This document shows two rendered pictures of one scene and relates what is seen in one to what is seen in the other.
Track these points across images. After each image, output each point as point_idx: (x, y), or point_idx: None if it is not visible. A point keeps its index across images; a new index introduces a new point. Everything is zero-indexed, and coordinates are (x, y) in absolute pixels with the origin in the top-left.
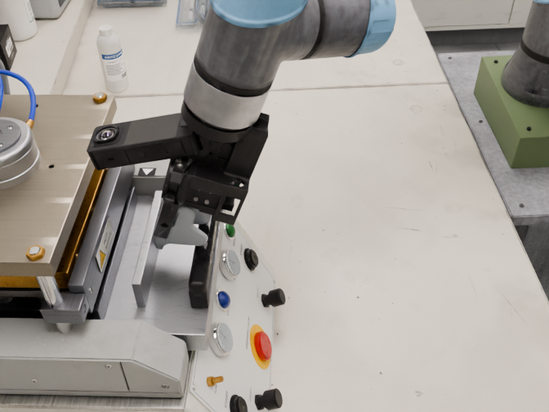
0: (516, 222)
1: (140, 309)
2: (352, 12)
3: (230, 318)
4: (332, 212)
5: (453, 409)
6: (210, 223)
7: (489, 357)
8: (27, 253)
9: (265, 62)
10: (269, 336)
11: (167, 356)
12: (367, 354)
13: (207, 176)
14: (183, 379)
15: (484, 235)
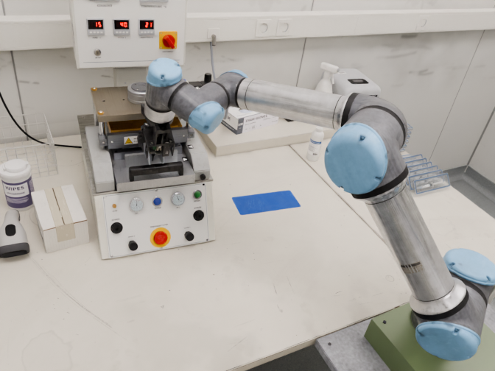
0: (317, 347)
1: (124, 166)
2: (185, 104)
3: (155, 210)
4: (269, 254)
5: (157, 322)
6: (163, 165)
7: (196, 335)
8: (99, 110)
9: (151, 97)
10: (172, 244)
11: (102, 175)
12: (179, 283)
13: (146, 132)
14: (101, 188)
15: (289, 325)
